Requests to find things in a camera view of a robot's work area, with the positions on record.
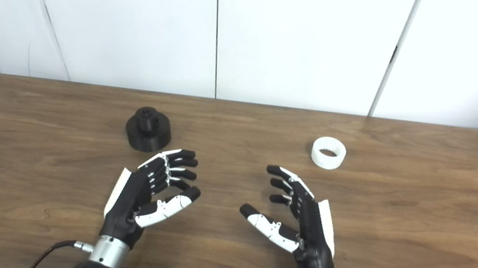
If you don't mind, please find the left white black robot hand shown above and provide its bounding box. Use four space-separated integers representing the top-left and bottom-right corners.
98 138 208 260

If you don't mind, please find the white toothed ring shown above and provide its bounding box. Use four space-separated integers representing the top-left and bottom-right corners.
309 134 349 172

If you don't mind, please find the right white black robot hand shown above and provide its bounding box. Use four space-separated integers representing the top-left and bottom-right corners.
231 161 351 268

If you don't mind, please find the round black stepped part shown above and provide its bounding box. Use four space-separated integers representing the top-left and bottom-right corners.
122 104 176 156

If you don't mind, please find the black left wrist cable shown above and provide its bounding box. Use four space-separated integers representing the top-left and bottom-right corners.
27 233 96 268

